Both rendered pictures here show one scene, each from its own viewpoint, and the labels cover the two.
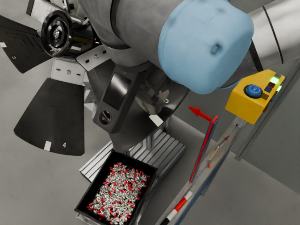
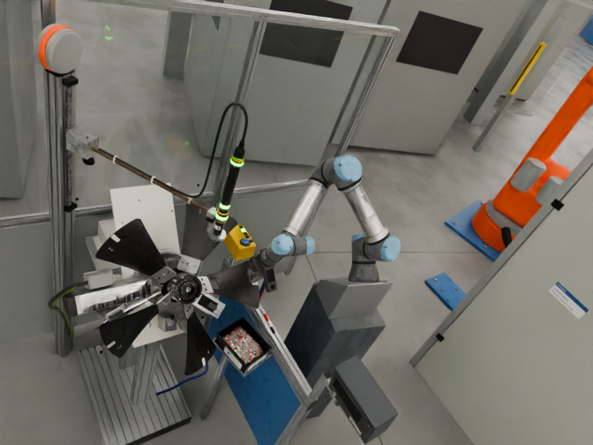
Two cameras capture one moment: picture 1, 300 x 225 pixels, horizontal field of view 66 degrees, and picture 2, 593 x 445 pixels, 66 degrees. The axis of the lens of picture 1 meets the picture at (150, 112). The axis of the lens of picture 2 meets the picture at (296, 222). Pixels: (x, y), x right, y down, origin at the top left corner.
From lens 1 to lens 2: 178 cm
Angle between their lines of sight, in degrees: 59
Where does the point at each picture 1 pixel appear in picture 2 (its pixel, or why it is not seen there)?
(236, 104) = (242, 253)
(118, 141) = (254, 304)
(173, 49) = (309, 250)
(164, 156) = not seen: hidden behind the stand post
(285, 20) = (298, 228)
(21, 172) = not seen: outside the picture
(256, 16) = (292, 230)
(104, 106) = (270, 283)
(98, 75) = (219, 289)
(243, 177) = not seen: hidden behind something
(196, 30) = (311, 245)
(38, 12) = (89, 305)
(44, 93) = (190, 330)
